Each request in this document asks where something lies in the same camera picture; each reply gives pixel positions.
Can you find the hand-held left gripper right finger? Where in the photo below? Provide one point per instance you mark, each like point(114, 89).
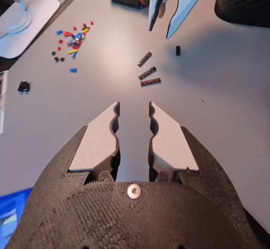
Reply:
point(173, 147)

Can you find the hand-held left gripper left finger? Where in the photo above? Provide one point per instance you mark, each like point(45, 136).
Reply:
point(95, 147)

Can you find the black smooth lego tile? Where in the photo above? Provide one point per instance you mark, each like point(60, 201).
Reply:
point(178, 50)

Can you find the long black lego plate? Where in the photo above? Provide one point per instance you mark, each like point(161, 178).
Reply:
point(145, 59)
point(150, 82)
point(147, 73)

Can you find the blue bin with pieces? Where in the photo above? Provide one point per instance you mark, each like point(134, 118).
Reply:
point(10, 198)

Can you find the pile of colourful lego pieces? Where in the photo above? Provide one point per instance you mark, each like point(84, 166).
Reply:
point(72, 51)

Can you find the black lego connector assembly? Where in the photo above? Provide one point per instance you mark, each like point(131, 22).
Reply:
point(23, 86)

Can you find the holographic sticker sheet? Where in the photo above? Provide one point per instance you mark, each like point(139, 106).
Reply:
point(2, 105)

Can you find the white book stand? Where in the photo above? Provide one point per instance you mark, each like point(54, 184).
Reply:
point(38, 16)

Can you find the black chair armrest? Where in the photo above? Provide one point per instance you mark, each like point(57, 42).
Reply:
point(261, 227)

